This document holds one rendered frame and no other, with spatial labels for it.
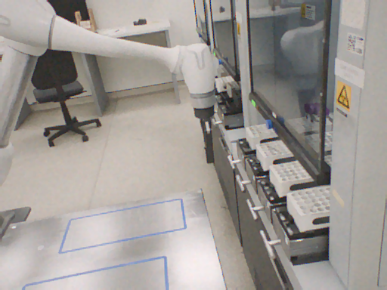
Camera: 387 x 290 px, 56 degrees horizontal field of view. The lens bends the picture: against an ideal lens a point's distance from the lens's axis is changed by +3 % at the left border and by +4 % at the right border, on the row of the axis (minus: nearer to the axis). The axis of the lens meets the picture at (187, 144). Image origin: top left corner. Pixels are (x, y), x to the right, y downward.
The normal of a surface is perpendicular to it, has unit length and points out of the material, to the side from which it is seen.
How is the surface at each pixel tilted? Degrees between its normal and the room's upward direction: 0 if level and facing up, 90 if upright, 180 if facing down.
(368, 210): 90
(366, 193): 90
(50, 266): 0
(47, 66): 98
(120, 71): 90
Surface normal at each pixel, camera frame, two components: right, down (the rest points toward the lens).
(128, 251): -0.15, -0.88
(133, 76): 0.10, 0.43
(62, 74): 0.44, 0.47
